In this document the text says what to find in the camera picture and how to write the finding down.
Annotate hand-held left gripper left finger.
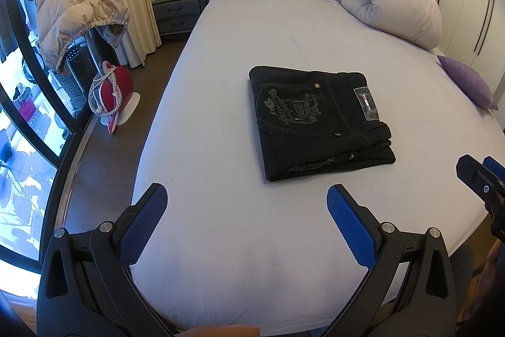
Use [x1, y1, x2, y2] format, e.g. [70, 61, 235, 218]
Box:
[36, 183, 186, 337]

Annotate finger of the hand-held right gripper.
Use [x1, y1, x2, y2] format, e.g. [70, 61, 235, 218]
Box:
[456, 154, 495, 203]
[482, 156, 505, 196]

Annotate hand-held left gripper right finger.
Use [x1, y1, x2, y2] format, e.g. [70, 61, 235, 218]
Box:
[316, 184, 458, 337]

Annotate black pants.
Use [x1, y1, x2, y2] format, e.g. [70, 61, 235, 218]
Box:
[248, 65, 396, 183]

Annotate person's right hand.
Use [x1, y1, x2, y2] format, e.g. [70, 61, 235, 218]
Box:
[475, 238, 505, 306]

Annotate person's left hand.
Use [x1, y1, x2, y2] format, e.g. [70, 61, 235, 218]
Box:
[185, 326, 261, 337]

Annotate purple pillow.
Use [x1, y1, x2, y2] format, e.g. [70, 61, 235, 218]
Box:
[437, 55, 496, 109]

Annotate large window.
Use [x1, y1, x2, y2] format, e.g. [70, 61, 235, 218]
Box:
[0, 0, 87, 298]

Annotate red garment steamer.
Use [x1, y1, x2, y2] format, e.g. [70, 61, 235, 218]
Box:
[89, 61, 141, 134]

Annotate white perforated chair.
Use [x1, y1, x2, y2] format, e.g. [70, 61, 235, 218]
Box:
[55, 41, 103, 101]

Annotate white rolled duvet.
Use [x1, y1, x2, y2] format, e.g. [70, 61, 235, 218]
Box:
[336, 0, 443, 51]

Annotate bed with white sheet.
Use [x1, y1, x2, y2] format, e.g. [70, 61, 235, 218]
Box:
[130, 0, 505, 334]

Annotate grey nightstand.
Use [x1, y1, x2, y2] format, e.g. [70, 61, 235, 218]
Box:
[152, 0, 208, 41]

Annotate beige puffer jacket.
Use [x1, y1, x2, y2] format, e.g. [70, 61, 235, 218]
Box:
[33, 0, 131, 71]

